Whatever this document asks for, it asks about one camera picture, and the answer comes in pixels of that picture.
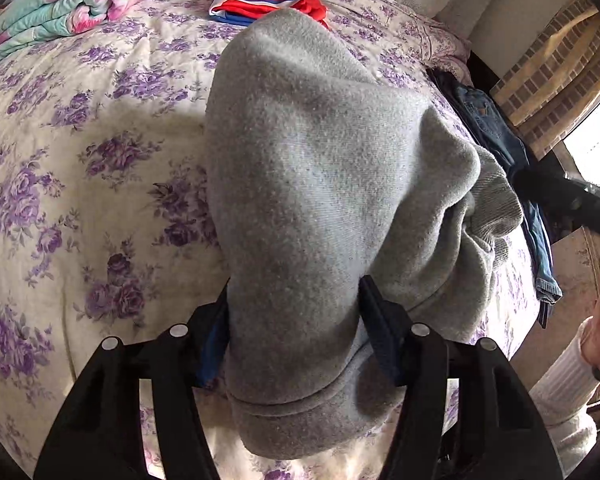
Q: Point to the folded colourful floral blanket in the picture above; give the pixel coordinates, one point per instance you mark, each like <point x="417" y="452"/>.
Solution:
<point x="80" y="5"/>

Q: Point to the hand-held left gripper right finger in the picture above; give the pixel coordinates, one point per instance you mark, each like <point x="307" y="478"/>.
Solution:
<point x="380" y="330"/>

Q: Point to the grey fleece sweatshirt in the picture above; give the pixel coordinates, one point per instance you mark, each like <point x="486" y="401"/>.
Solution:
<point x="305" y="160"/>

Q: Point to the red striped garment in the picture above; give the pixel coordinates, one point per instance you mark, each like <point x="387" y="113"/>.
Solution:
<point x="265" y="7"/>

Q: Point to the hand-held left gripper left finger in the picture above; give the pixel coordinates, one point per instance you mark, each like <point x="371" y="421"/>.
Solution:
<point x="212" y="352"/>

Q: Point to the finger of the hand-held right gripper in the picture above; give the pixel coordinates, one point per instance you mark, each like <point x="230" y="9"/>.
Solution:
<point x="545" y="190"/>

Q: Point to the blue jeans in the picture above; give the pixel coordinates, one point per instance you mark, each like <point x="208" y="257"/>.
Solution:
<point x="495" y="130"/>

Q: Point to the purple floral bed sheet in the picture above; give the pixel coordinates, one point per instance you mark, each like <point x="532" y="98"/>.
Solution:
<point x="80" y="160"/>

